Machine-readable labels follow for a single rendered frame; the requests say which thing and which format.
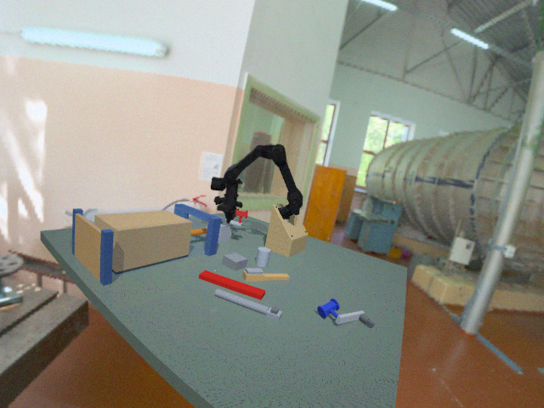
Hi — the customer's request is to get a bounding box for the pale blue cylinder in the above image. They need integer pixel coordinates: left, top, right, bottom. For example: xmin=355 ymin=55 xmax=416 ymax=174
xmin=255 ymin=247 xmax=270 ymax=267

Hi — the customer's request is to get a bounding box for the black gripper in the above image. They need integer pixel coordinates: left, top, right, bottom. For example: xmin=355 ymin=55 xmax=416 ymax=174
xmin=218 ymin=191 xmax=242 ymax=224

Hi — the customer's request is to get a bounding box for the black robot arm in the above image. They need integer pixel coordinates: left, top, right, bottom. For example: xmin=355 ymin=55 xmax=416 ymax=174
xmin=211 ymin=144 xmax=303 ymax=219

